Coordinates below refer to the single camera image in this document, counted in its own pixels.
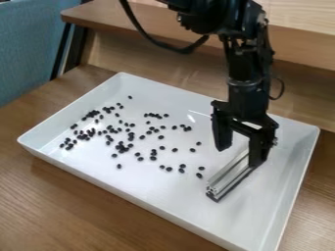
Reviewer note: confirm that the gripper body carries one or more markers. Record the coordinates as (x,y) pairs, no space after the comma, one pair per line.
(247,101)

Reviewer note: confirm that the silver metal bar tool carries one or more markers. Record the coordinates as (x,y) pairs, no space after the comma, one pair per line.
(228,178)

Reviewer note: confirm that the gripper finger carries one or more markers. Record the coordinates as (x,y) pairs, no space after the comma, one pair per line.
(260,147)
(221,134)

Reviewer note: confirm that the pile of black bits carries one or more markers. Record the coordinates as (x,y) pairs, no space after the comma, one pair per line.
(126,134)

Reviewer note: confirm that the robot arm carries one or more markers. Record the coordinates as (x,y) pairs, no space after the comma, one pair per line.
(235,19)

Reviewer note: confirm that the white tray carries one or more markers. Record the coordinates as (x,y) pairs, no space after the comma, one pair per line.
(174,183)

